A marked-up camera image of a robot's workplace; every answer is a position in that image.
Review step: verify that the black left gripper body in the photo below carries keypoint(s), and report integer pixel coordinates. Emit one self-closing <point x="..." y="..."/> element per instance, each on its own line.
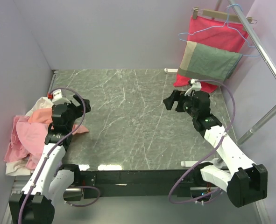
<point x="75" y="112"/>

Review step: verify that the wooden clip hanger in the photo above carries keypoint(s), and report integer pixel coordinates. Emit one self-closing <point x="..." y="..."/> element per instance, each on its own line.
<point x="214" y="15"/>

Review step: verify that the white rack foot rear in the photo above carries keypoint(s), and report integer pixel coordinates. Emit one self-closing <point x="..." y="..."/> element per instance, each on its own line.
<point x="170" y="71"/>

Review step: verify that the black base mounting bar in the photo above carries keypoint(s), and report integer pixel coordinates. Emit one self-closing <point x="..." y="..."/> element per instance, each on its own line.
<point x="93" y="184"/>

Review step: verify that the red mesh laundry bag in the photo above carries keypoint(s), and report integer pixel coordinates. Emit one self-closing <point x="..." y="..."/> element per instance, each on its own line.
<point x="211" y="54"/>

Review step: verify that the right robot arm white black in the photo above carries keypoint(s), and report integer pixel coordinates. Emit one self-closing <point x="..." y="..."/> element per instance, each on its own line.
<point x="244" y="182"/>

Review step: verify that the green beige folded cloth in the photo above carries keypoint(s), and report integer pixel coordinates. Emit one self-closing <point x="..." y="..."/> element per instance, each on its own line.
<point x="204" y="62"/>

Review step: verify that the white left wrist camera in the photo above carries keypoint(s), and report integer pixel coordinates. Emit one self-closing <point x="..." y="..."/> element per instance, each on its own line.
<point x="57" y="97"/>

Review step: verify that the blue wire hanger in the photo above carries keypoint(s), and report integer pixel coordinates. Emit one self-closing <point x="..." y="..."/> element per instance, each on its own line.
<point x="222" y="35"/>

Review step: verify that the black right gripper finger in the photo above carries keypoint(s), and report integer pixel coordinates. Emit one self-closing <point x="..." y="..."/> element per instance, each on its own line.
<point x="175" y="108"/>
<point x="176" y="96"/>

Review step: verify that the silver clothes rack pole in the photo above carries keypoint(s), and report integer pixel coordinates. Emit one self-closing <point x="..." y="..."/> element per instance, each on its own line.
<point x="252" y="101"/>

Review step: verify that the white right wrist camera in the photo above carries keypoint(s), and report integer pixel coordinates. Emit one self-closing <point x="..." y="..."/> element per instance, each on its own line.
<point x="195" y="85"/>

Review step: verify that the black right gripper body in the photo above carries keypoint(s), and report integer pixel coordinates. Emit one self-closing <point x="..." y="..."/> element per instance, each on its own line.
<point x="187" y="104"/>

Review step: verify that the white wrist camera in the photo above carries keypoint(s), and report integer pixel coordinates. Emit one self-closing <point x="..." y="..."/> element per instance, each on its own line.
<point x="195" y="85"/>
<point x="57" y="97"/>

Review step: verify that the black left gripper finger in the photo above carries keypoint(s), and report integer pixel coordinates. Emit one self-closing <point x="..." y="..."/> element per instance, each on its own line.
<point x="86" y="106"/>
<point x="78" y="101"/>

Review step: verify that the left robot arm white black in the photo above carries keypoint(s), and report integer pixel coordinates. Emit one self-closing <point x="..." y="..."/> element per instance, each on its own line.
<point x="36" y="202"/>

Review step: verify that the salmon orange t-shirt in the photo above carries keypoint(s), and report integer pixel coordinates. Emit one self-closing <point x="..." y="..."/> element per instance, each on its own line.
<point x="41" y="116"/>

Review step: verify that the white cream t-shirt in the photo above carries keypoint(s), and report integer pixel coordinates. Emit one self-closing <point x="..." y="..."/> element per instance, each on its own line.
<point x="40" y="103"/>

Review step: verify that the pink t-shirt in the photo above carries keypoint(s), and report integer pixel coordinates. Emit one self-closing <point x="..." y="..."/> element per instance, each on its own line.
<point x="28" y="137"/>

